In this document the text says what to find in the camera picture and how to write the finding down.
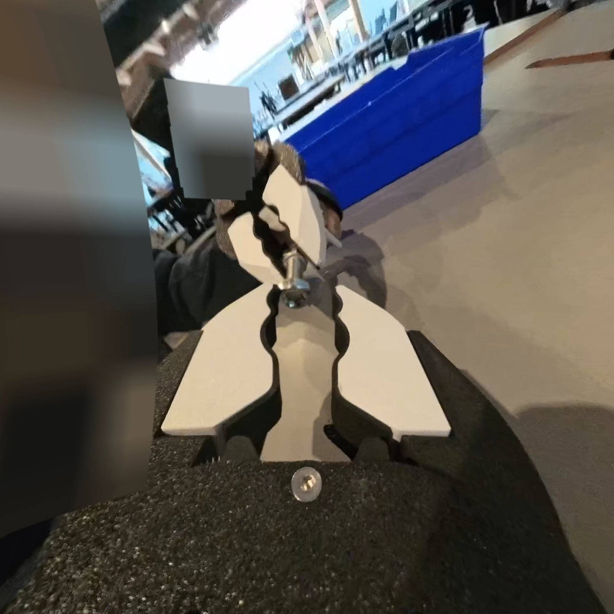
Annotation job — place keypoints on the blue plastic bin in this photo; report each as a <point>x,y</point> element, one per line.
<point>383,120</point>

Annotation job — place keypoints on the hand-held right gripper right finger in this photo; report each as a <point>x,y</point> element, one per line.
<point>388,374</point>

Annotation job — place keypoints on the steel bolt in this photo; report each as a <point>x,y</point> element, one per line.
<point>293,268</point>

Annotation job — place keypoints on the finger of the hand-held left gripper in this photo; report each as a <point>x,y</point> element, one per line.
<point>300,216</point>
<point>247,244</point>

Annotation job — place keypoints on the steel hex nut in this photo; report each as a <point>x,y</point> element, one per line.
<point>292,297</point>

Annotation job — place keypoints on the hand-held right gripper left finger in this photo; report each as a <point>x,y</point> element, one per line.
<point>225,369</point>

